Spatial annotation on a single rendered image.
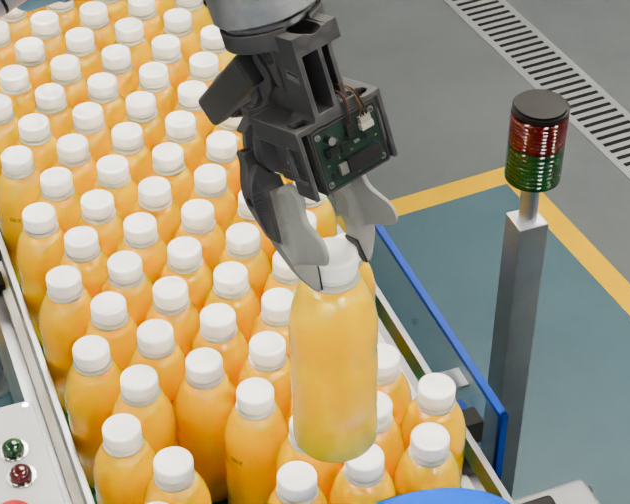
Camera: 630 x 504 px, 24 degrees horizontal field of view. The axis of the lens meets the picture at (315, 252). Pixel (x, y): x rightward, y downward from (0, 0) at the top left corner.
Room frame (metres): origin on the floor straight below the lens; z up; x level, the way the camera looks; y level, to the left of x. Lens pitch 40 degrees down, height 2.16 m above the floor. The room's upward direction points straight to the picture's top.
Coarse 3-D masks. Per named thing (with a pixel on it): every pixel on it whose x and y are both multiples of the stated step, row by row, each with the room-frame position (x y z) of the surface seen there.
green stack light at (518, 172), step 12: (516, 156) 1.29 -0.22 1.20; (528, 156) 1.28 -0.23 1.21; (552, 156) 1.28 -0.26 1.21; (516, 168) 1.29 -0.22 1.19; (528, 168) 1.28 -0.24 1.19; (540, 168) 1.28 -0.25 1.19; (552, 168) 1.28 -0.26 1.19; (516, 180) 1.29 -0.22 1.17; (528, 180) 1.28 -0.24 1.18; (540, 180) 1.28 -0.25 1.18; (552, 180) 1.29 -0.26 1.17; (540, 192) 1.28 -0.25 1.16
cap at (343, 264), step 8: (328, 240) 0.83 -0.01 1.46; (336, 240) 0.83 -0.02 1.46; (344, 240) 0.83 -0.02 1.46; (328, 248) 0.82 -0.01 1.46; (336, 248) 0.82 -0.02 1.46; (344, 248) 0.82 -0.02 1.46; (352, 248) 0.82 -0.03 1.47; (336, 256) 0.81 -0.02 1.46; (344, 256) 0.81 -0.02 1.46; (352, 256) 0.81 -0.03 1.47; (328, 264) 0.80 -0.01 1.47; (336, 264) 0.80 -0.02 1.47; (344, 264) 0.80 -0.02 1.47; (352, 264) 0.81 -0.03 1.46; (320, 272) 0.80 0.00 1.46; (328, 272) 0.80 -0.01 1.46; (336, 272) 0.80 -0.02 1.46; (344, 272) 0.80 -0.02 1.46; (352, 272) 0.81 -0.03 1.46; (328, 280) 0.80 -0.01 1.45; (336, 280) 0.80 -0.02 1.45; (344, 280) 0.80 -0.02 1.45
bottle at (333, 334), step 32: (352, 288) 0.80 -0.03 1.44; (288, 320) 0.82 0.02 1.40; (320, 320) 0.79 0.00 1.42; (352, 320) 0.79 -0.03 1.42; (320, 352) 0.78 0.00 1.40; (352, 352) 0.79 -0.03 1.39; (320, 384) 0.78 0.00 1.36; (352, 384) 0.78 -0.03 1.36; (320, 416) 0.78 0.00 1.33; (352, 416) 0.78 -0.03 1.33; (320, 448) 0.78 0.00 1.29; (352, 448) 0.78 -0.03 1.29
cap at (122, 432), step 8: (112, 416) 1.00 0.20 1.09; (120, 416) 1.00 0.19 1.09; (128, 416) 1.00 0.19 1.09; (104, 424) 0.99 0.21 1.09; (112, 424) 0.99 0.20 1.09; (120, 424) 0.99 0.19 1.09; (128, 424) 0.99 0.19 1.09; (136, 424) 0.99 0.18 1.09; (104, 432) 0.98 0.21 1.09; (112, 432) 0.98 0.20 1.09; (120, 432) 0.98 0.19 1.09; (128, 432) 0.98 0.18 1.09; (136, 432) 0.98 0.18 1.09; (104, 440) 0.98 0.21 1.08; (112, 440) 0.97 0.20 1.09; (120, 440) 0.97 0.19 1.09; (128, 440) 0.97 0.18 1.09; (136, 440) 0.98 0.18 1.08; (112, 448) 0.97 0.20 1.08; (120, 448) 0.97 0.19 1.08; (128, 448) 0.97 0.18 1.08
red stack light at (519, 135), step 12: (516, 120) 1.30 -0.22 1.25; (564, 120) 1.29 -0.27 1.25; (516, 132) 1.29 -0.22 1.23; (528, 132) 1.28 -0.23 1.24; (540, 132) 1.28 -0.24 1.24; (552, 132) 1.28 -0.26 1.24; (564, 132) 1.29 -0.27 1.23; (516, 144) 1.29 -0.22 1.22; (528, 144) 1.28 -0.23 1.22; (540, 144) 1.28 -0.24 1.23; (552, 144) 1.28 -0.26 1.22; (564, 144) 1.30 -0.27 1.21; (540, 156) 1.28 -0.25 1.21
